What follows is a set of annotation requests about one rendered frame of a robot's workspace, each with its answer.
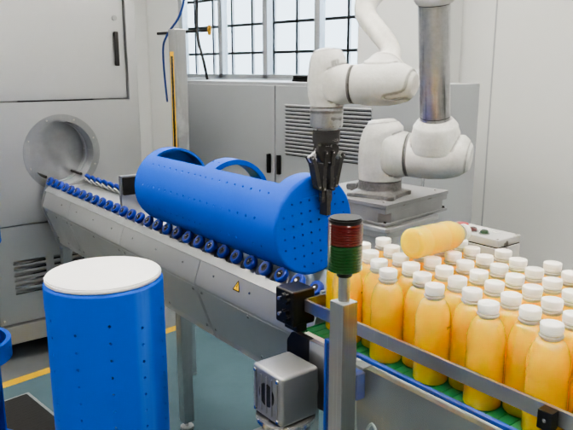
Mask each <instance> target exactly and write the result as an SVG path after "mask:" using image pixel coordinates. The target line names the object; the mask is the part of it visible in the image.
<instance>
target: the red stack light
mask: <svg viewBox="0 0 573 430"><path fill-rule="evenodd" d="M362 238H363V223H360V224H358V225H352V226H342V225H335V224H331V223H330V222H328V223H327V243H328V244H329V245H331V246H334V247H359V246H360V245H361V244H362Z"/></svg>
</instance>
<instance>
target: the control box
mask: <svg viewBox="0 0 573 430"><path fill-rule="evenodd" d="M469 226H470V227H472V226H474V227H477V231H472V234H471V236H470V238H469V239H467V240H468V245H467V246H477V247H480V253H487V254H491V255H493V256H494V257H495V249H497V248H505V249H509V250H512V257H518V255H519V245H520V244H519V242H520V236H521V235H518V234H513V233H510V232H506V231H502V230H495V229H491V228H487V227H483V226H479V225H475V224H469ZM481 228H482V229H487V230H488V231H489V233H488V234H482V233H480V230H481ZM492 230H493V231H492ZM496 231H497V232H496Z"/></svg>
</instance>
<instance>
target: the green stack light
mask: <svg viewBox="0 0 573 430"><path fill-rule="evenodd" d="M327 269H328V270H329V271H330V272H332V273H335V274H340V275H351V274H356V273H359V272H360V271H361V270H362V244H361V245H360V246H359V247H334V246H331V245H329V244H327Z"/></svg>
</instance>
